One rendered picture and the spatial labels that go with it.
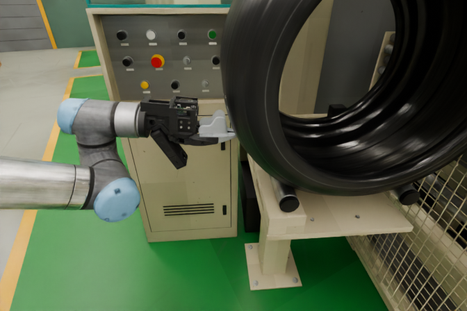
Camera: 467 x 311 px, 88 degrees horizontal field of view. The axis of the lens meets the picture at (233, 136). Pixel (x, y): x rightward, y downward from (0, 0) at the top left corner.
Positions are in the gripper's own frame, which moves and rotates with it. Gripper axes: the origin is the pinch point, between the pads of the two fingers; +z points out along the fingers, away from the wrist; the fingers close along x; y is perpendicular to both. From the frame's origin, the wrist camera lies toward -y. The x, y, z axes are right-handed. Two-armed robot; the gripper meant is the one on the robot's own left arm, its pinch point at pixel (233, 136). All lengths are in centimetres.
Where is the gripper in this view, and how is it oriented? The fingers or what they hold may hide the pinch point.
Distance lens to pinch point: 55.0
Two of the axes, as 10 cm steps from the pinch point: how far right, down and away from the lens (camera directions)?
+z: 9.9, 0.7, 1.2
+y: 1.2, -8.7, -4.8
